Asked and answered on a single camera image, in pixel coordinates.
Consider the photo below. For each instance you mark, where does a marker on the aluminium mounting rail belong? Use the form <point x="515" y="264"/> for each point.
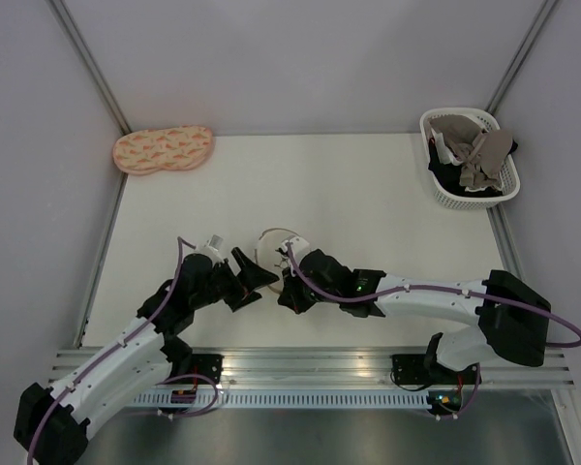
<point x="255" y="368"/>

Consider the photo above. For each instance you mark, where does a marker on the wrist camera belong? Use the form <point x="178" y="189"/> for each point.
<point x="296" y="246"/>
<point x="212" y="244"/>

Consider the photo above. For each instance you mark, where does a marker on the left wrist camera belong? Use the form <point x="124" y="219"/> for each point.
<point x="212" y="244"/>

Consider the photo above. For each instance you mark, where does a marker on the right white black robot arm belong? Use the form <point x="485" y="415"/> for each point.
<point x="500" y="316"/>

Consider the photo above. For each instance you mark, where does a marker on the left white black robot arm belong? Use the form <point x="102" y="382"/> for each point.
<point x="54" y="424"/>

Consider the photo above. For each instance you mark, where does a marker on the aluminium corner post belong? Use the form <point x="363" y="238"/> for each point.
<point x="541" y="18"/>
<point x="67" y="22"/>

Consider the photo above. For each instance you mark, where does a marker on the white garment in basket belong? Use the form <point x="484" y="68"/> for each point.
<point x="445" y="154"/>

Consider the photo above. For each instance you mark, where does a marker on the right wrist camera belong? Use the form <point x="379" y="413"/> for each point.
<point x="296" y="246"/>

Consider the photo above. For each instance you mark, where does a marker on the white slotted cable duct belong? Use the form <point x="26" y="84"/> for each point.
<point x="285" y="399"/>

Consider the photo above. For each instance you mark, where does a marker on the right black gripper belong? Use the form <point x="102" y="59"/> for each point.
<point x="290" y="294"/>

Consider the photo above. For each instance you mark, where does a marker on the black garment in basket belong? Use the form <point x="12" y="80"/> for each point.
<point x="445" y="176"/>

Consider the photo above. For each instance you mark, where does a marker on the white plastic basket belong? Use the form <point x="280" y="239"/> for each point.
<point x="486" y="175"/>

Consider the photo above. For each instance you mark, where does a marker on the pink carrot print bra case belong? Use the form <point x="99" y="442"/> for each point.
<point x="145" y="152"/>

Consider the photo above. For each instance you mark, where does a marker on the right aluminium corner post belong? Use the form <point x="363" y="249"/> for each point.
<point x="541" y="18"/>

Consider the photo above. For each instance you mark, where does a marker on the left aluminium corner post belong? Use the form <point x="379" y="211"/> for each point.
<point x="67" y="22"/>

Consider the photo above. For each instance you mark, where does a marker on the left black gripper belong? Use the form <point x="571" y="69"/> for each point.
<point x="253" y="276"/>

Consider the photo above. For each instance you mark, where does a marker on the beige bra in basket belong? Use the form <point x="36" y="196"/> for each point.
<point x="489" y="150"/>

